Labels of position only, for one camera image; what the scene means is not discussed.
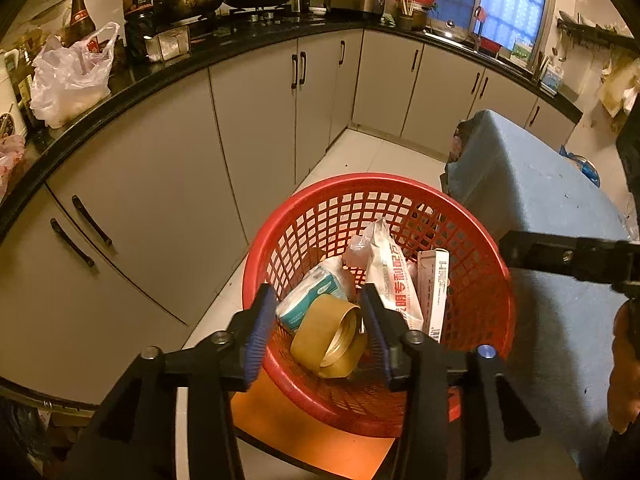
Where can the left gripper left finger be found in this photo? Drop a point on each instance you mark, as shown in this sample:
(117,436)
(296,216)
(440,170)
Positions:
(250,330)

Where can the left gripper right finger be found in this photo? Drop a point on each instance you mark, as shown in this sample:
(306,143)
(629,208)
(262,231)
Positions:
(387,331)

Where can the hanging plastic bags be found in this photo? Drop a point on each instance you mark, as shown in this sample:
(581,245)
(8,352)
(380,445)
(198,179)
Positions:
(619,86)

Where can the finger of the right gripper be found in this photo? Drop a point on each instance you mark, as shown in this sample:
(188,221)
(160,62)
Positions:
(586,259)

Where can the lower kitchen cabinets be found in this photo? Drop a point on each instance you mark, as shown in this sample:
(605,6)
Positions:
(124,230)

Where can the black countertop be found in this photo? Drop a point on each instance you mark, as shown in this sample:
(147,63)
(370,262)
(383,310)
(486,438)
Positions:
(150,65)

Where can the pink printed plastic bag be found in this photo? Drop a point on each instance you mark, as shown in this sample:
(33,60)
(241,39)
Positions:
(12,149)

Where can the orange stool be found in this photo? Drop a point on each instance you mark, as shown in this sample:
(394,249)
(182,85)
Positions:
(266,419)

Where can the blue bag behind table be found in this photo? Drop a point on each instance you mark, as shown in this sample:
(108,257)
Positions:
(583,165)

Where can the teal tissue pack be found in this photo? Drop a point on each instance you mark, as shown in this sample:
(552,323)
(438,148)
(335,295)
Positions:
(317,282)

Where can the black wall rack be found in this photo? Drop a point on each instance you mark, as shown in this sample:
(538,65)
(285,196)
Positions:
(596,35)

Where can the white plastic bag on counter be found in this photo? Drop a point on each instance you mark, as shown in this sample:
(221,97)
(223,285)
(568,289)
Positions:
(69,81)

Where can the person's right hand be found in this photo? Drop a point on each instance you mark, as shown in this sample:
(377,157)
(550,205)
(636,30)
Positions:
(623,390)

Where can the green white carton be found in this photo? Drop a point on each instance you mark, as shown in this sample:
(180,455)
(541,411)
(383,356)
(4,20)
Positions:
(521,52)

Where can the dark sauce bottle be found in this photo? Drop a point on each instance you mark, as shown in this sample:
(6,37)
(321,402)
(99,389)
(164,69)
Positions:
(81,24)

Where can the white red-lettered packet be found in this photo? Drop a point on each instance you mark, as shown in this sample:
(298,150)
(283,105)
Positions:
(388,271)

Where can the blue tablecloth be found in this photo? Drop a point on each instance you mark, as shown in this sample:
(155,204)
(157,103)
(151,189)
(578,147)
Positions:
(561,357)

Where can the small clear container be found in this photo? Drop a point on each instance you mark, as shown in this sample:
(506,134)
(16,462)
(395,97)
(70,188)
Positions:
(167,45)

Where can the white narrow carton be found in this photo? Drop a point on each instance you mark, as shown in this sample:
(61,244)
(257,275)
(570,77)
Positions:
(432,288)

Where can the brown tape roll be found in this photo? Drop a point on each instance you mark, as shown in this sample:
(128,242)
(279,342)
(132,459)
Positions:
(331,339)

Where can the red plastic mesh basket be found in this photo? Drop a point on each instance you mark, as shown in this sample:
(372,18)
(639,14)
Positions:
(317,222)

